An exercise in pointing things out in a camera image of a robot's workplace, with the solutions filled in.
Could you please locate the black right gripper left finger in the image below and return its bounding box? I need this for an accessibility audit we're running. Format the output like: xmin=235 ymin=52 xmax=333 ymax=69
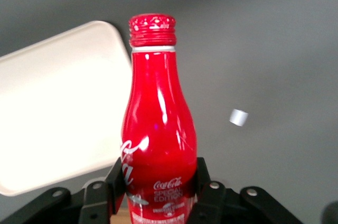
xmin=0 ymin=157 xmax=127 ymax=224

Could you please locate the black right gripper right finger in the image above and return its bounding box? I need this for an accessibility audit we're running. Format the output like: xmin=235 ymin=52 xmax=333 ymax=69
xmin=189 ymin=157 xmax=304 ymax=224

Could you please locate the red coke bottle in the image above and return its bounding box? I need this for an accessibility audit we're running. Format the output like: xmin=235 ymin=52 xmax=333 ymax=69
xmin=120 ymin=13 xmax=199 ymax=224

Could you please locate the beige rectangular tray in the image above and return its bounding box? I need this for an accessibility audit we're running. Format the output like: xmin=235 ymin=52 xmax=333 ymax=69
xmin=0 ymin=20 xmax=134 ymax=197

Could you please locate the small white cylinder cap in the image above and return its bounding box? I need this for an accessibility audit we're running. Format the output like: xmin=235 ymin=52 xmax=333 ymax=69
xmin=229 ymin=108 xmax=249 ymax=127

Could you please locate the dark grey table mat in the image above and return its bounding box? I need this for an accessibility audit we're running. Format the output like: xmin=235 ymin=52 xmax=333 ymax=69
xmin=0 ymin=0 xmax=338 ymax=224

